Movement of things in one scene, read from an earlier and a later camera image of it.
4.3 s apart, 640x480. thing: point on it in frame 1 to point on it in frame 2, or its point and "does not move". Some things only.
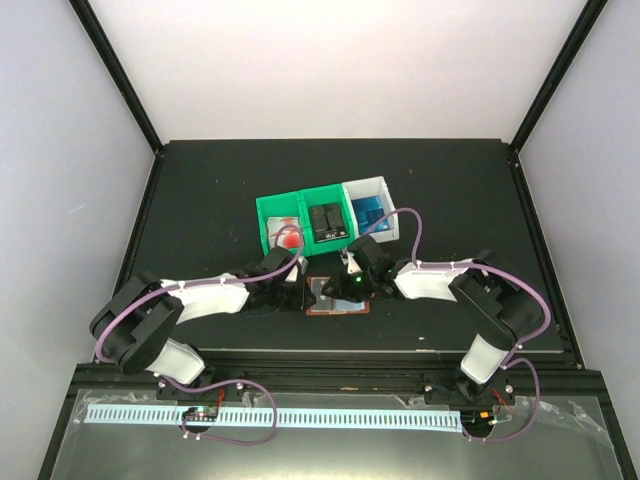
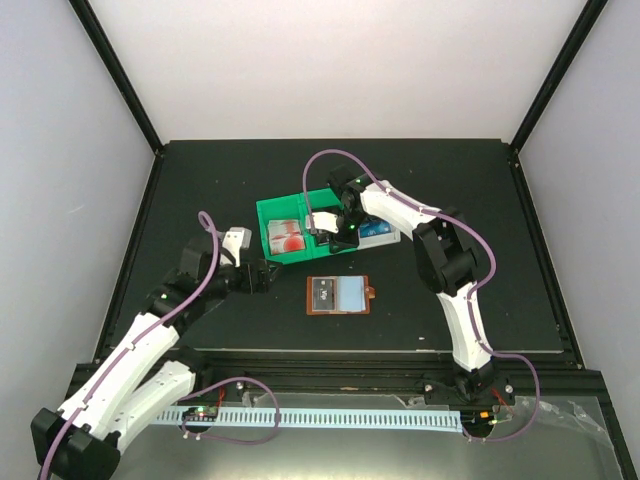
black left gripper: (300, 302) to (264, 283)
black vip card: (322, 301) does not move
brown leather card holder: (330, 306) does not move
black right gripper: (340, 289) to (346, 242)
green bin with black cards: (327, 219) does not move
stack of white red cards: (283, 231) does not move
